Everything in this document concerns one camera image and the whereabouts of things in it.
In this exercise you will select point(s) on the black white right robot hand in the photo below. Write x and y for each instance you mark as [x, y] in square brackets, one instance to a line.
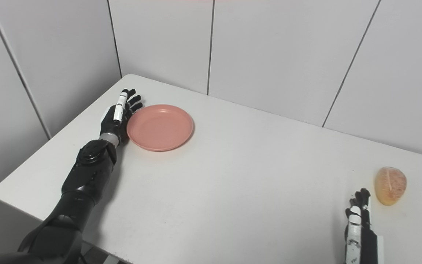
[368, 245]

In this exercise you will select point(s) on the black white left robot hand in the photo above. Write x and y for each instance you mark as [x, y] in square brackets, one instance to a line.
[109, 123]

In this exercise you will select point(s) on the pink round plate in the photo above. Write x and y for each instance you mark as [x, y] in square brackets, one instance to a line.
[159, 128]

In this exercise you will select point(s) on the oval bread roll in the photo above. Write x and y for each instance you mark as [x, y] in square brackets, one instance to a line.
[390, 186]

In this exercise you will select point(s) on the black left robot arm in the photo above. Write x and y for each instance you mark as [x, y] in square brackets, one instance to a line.
[82, 183]

